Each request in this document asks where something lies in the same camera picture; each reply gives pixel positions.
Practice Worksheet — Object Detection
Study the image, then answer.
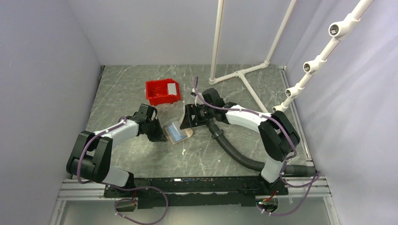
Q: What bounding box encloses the tan leather card holder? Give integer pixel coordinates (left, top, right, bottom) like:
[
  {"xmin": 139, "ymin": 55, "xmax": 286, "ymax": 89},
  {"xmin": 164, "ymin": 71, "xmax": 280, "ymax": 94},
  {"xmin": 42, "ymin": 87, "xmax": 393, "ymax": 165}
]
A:
[{"xmin": 164, "ymin": 100, "xmax": 194, "ymax": 145}]

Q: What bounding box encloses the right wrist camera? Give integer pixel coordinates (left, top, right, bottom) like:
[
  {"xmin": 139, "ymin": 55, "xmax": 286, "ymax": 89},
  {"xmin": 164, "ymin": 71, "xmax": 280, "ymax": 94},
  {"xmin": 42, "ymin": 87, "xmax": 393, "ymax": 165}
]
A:
[{"xmin": 202, "ymin": 88, "xmax": 225, "ymax": 107}]

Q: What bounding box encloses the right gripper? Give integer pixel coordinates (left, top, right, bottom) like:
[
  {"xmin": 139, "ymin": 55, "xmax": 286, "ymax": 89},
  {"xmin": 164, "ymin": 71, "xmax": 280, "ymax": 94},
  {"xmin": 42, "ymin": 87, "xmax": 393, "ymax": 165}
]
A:
[{"xmin": 179, "ymin": 104, "xmax": 214, "ymax": 130}]

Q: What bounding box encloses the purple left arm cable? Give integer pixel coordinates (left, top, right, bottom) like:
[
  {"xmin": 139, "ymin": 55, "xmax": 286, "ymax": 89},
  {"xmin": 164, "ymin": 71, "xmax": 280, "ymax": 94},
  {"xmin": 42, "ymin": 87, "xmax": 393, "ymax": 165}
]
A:
[{"xmin": 76, "ymin": 116, "xmax": 169, "ymax": 225}]

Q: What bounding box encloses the red plastic bin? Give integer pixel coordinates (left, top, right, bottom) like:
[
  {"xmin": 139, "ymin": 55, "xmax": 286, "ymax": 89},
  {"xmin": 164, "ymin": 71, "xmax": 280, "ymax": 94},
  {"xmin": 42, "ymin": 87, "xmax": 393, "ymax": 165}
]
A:
[{"xmin": 145, "ymin": 78, "xmax": 182, "ymax": 106}]

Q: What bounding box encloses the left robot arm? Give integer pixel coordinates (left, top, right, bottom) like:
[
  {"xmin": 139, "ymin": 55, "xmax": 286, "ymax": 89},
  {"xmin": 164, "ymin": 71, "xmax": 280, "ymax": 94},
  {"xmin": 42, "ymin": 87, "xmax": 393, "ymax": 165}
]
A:
[{"xmin": 66, "ymin": 104, "xmax": 167, "ymax": 197}]

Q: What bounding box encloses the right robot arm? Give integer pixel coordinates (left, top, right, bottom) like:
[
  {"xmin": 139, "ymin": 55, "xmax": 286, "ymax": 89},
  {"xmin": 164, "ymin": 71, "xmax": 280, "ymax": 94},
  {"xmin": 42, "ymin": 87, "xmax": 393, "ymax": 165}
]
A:
[{"xmin": 179, "ymin": 102, "xmax": 300, "ymax": 195}]

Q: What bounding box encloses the stack of white cards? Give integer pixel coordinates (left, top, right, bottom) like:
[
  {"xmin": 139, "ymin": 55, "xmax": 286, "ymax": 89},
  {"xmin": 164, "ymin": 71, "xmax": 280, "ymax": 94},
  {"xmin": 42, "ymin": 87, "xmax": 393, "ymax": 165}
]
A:
[{"xmin": 167, "ymin": 83, "xmax": 178, "ymax": 96}]

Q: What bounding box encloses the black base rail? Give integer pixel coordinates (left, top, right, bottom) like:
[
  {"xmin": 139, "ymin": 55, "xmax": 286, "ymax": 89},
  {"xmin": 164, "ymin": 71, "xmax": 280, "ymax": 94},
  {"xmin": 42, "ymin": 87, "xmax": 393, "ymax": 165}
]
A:
[{"xmin": 104, "ymin": 175, "xmax": 289, "ymax": 209}]

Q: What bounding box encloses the white PVC pipe frame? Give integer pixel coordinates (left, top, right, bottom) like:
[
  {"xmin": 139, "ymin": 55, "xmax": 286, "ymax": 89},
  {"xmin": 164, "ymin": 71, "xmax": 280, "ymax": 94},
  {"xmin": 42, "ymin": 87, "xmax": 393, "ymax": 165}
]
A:
[{"xmin": 209, "ymin": 0, "xmax": 375, "ymax": 113}]

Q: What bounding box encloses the black corrugated hose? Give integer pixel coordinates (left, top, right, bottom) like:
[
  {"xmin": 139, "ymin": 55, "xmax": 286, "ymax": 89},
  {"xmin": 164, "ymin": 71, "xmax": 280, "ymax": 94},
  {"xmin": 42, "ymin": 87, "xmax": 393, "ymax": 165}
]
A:
[{"xmin": 207, "ymin": 119, "xmax": 316, "ymax": 177}]

